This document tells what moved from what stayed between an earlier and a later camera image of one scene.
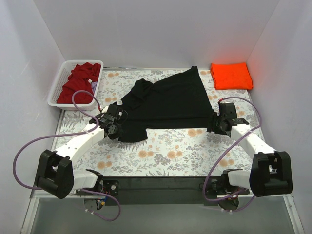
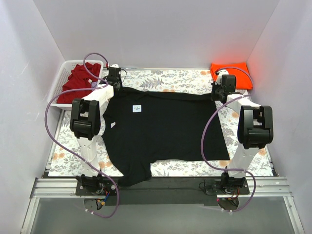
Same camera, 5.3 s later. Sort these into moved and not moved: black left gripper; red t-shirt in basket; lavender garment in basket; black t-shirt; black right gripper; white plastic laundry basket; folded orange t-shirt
Moved: black t-shirt; black right gripper; black left gripper
Not moved: white plastic laundry basket; folded orange t-shirt; red t-shirt in basket; lavender garment in basket
